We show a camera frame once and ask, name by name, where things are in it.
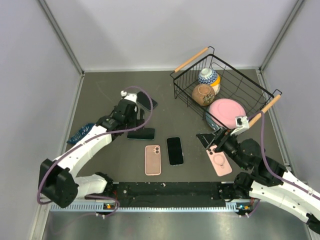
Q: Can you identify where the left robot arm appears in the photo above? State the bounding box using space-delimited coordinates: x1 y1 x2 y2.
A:
37 93 144 208

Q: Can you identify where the brown ceramic bowl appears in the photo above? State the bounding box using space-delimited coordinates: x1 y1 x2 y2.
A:
191 84 216 107

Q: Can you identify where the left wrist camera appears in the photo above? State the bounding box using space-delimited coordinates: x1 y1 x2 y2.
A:
120 90 138 104

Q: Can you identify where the blue patterned bowl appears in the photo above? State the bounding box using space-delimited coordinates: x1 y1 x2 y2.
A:
198 68 218 85

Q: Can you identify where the grey slotted cable duct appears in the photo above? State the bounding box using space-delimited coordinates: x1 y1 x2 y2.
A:
50 201 239 213

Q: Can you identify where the dark patterned bowl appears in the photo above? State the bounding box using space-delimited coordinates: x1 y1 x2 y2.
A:
205 108 225 131

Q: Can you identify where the yellow white cup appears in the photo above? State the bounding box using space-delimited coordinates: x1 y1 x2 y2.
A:
210 74 221 95

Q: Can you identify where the purple cable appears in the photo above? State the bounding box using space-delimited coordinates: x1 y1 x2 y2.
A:
243 111 320 218
36 86 154 218

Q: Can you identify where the pink phone case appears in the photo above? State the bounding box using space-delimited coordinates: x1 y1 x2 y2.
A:
144 145 161 176

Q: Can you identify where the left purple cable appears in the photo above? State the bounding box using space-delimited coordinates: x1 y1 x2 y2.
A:
36 86 154 218

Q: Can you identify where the clear phone case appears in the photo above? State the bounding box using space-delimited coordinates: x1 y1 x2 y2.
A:
166 136 185 166

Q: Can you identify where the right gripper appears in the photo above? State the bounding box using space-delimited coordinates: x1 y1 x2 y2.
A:
195 126 248 171

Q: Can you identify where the pink plate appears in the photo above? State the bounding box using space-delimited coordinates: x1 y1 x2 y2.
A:
208 98 247 129

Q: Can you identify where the teal-edged black smartphone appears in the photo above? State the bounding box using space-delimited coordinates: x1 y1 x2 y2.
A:
136 91 158 112

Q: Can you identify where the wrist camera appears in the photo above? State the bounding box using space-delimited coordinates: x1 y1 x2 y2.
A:
232 116 250 136
120 90 138 104

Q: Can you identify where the pink case near right arm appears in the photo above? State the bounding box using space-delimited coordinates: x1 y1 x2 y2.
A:
206 145 233 177

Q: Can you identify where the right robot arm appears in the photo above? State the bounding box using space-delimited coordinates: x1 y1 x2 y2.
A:
196 129 320 233

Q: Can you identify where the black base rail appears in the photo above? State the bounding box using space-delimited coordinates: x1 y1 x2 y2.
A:
98 182 241 201

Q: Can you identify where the black wire basket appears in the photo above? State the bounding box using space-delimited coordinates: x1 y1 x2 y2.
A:
170 46 282 120

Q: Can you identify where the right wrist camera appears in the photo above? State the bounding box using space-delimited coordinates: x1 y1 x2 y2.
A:
232 116 250 136

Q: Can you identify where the blue cloth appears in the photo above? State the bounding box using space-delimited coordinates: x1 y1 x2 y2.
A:
66 123 95 145

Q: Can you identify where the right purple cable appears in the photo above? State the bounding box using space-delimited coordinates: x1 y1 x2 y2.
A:
243 111 320 218

